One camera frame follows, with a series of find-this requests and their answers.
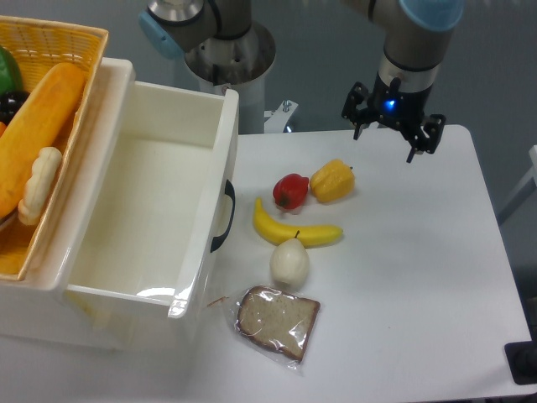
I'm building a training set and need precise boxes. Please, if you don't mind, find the white furniture leg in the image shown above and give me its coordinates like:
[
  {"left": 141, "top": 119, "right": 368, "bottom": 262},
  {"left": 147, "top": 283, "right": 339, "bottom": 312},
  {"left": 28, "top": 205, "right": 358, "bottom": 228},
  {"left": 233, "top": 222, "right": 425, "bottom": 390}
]
[{"left": 496, "top": 145, "right": 536, "bottom": 226}]

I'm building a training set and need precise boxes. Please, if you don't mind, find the pale white pear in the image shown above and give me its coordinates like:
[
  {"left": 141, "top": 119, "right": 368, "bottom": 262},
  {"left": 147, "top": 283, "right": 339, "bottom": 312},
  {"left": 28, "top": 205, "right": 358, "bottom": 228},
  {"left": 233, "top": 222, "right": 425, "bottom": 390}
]
[{"left": 269, "top": 236, "right": 310, "bottom": 289}]

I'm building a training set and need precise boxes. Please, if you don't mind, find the black grape bunch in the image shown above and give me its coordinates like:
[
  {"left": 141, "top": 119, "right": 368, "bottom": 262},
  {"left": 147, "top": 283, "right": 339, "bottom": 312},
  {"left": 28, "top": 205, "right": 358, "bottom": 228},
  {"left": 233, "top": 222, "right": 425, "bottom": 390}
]
[{"left": 0, "top": 90, "right": 29, "bottom": 125}]

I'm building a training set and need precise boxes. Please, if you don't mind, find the black drawer handle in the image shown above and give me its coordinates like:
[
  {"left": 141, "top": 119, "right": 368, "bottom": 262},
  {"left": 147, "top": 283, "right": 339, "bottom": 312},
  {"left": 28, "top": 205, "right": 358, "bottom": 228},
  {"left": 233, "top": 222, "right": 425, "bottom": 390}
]
[{"left": 210, "top": 180, "right": 236, "bottom": 253}]

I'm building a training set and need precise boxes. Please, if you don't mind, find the orange baguette loaf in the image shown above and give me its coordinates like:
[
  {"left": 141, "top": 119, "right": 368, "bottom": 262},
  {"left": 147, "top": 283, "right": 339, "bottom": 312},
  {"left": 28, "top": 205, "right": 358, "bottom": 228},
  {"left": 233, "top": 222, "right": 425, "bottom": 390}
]
[{"left": 1, "top": 62, "right": 86, "bottom": 217}]

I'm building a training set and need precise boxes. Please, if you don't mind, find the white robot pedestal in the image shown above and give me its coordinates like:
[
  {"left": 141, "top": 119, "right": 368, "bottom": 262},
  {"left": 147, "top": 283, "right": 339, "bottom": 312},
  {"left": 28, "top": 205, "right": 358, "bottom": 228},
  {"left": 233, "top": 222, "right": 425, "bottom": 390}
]
[{"left": 185, "top": 22, "right": 276, "bottom": 134}]

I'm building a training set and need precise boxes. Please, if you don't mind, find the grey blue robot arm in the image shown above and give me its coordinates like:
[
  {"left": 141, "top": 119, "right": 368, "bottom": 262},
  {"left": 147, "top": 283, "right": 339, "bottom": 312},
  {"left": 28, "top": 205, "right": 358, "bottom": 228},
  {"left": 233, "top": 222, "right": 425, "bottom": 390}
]
[{"left": 138, "top": 1, "right": 464, "bottom": 160}]

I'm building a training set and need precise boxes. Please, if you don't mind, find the yellow banana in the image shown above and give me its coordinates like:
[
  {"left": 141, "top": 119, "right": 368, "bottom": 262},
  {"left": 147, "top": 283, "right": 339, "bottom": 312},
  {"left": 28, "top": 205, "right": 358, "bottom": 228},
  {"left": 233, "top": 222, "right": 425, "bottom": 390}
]
[{"left": 253, "top": 197, "right": 343, "bottom": 248}]

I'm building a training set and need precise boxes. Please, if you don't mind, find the green bell pepper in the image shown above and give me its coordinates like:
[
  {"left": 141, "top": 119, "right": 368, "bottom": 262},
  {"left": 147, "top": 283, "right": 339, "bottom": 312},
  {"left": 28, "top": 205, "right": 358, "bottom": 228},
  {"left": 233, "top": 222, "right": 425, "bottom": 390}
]
[{"left": 0, "top": 47, "right": 23, "bottom": 94}]

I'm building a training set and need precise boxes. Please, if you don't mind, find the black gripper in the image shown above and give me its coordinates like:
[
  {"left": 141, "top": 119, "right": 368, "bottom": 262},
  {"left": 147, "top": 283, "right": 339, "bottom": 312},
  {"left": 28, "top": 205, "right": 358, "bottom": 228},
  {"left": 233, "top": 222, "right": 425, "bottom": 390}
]
[{"left": 341, "top": 71, "right": 446, "bottom": 163}]

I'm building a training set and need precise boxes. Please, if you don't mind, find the cream pastry piece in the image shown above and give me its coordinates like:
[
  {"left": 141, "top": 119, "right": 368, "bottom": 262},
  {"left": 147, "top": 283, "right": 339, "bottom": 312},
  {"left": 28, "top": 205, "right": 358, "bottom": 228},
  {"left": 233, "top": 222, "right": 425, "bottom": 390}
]
[{"left": 18, "top": 147, "right": 62, "bottom": 226}]

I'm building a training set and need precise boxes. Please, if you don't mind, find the metal mounting bracket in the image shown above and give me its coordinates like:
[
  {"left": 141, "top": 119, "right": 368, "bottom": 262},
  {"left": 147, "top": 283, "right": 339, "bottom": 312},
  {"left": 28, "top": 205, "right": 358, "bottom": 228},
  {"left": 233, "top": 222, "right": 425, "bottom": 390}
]
[{"left": 263, "top": 99, "right": 299, "bottom": 133}]

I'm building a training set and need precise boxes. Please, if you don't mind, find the yellow wicker basket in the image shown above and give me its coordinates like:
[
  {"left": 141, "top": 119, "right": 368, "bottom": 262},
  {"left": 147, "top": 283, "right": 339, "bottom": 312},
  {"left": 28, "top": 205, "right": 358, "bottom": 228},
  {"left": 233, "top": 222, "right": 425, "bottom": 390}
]
[{"left": 1, "top": 16, "right": 108, "bottom": 281}]

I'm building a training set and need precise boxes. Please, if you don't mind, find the bagged bread slice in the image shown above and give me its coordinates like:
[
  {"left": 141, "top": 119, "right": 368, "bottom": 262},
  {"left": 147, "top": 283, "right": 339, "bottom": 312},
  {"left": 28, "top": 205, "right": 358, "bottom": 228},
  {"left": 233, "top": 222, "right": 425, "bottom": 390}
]
[{"left": 222, "top": 285, "right": 321, "bottom": 374}]

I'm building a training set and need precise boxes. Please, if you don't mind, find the red bell pepper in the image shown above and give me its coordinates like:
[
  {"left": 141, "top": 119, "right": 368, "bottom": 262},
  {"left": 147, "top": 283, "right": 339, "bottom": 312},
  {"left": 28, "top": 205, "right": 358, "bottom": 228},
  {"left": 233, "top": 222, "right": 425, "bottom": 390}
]
[{"left": 273, "top": 173, "right": 309, "bottom": 210}]

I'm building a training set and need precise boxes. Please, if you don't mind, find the yellow bell pepper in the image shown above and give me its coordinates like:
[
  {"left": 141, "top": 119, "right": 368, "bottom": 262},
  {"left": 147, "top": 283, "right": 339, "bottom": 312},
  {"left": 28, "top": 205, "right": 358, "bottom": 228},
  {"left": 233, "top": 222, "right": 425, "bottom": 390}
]
[{"left": 310, "top": 159, "right": 355, "bottom": 203}]

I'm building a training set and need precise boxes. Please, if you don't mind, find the black device at edge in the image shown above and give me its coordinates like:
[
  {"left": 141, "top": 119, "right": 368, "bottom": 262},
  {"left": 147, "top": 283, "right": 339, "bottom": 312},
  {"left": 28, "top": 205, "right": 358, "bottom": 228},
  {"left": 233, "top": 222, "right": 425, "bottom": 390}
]
[{"left": 504, "top": 341, "right": 536, "bottom": 385}]

